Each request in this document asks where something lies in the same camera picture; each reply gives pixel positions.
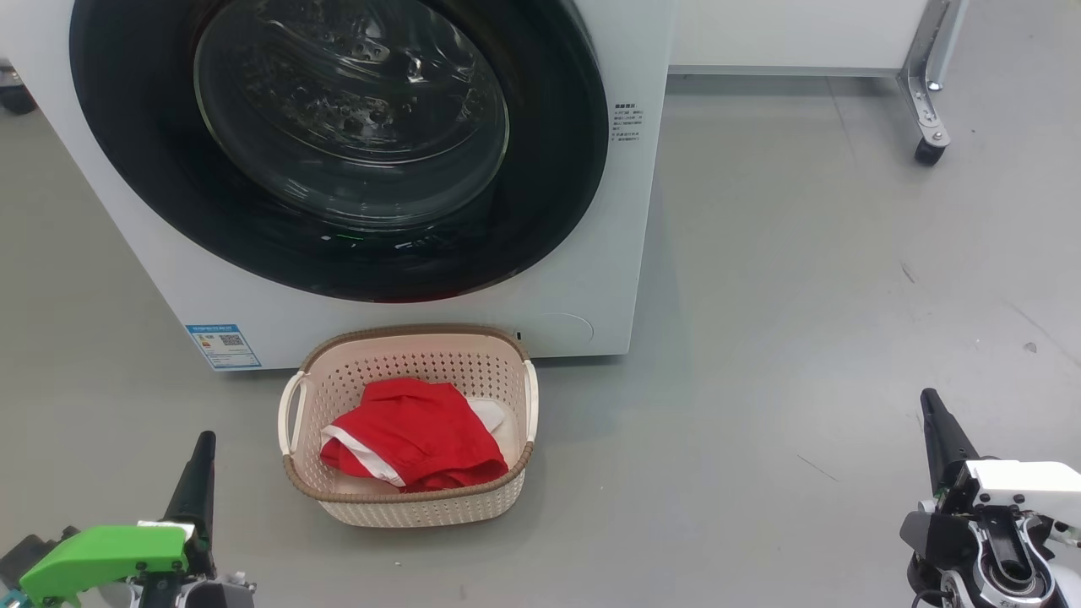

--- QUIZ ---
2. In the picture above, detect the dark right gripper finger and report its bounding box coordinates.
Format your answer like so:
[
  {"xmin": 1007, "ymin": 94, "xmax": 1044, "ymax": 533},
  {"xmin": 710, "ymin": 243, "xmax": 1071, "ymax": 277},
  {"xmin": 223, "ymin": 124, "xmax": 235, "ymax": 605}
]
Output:
[{"xmin": 920, "ymin": 388, "xmax": 982, "ymax": 499}]

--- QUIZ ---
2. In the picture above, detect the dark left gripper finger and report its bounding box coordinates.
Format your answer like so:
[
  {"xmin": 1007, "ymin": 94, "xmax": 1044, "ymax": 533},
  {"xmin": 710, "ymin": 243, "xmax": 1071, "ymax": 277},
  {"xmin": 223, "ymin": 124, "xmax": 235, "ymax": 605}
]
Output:
[{"xmin": 162, "ymin": 430, "xmax": 218, "ymax": 554}]

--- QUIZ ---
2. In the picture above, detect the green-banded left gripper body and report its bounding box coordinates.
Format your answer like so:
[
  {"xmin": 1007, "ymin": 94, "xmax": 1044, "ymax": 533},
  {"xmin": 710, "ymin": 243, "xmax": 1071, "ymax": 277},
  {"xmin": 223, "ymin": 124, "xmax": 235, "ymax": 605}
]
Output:
[{"xmin": 18, "ymin": 522, "xmax": 219, "ymax": 608}]

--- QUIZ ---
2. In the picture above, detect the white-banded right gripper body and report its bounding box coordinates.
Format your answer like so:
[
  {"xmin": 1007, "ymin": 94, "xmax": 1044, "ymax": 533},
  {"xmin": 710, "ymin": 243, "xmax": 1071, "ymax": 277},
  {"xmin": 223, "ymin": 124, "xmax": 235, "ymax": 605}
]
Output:
[{"xmin": 899, "ymin": 460, "xmax": 1081, "ymax": 565}]

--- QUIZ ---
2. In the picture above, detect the red garment with white trim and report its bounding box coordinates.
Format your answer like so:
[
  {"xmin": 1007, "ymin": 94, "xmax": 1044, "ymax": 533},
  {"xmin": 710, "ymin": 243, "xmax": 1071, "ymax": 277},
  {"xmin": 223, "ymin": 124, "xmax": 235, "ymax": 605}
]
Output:
[{"xmin": 319, "ymin": 377, "xmax": 510, "ymax": 493}]

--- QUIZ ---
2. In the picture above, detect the black glass washing machine door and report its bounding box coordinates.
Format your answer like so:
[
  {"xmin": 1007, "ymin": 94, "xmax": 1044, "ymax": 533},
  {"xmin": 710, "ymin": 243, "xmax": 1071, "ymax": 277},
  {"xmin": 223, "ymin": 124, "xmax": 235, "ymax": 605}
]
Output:
[{"xmin": 69, "ymin": 0, "xmax": 611, "ymax": 303}]

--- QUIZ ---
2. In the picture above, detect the cream perforated laundry basket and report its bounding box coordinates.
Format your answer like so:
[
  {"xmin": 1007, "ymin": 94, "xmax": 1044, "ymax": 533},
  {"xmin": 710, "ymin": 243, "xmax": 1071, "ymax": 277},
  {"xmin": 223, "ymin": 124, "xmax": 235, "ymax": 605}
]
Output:
[{"xmin": 277, "ymin": 323, "xmax": 540, "ymax": 529}]

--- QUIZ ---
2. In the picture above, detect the white front-load washing machine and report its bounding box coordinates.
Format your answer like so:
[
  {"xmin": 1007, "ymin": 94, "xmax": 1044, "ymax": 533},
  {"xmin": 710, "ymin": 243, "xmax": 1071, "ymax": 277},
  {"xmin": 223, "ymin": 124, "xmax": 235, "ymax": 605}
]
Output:
[{"xmin": 0, "ymin": 0, "xmax": 676, "ymax": 372}]

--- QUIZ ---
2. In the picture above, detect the blue energy label sticker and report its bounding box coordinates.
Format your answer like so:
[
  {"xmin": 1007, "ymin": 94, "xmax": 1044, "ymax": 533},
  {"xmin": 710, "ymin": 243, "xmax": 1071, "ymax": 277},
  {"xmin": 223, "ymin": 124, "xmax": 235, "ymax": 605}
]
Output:
[{"xmin": 186, "ymin": 323, "xmax": 263, "ymax": 371}]

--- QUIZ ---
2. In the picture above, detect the grey metal furniture leg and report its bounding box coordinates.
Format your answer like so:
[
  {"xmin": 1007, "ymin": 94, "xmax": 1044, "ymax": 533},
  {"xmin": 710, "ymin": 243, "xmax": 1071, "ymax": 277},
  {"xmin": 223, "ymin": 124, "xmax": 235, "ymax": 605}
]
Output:
[{"xmin": 897, "ymin": 0, "xmax": 970, "ymax": 144}]

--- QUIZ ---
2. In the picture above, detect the white furniture panel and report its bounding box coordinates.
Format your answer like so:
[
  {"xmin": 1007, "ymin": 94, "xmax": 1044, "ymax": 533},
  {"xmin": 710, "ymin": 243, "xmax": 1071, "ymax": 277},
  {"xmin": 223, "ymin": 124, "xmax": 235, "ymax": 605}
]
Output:
[{"xmin": 667, "ymin": 0, "xmax": 930, "ymax": 77}]

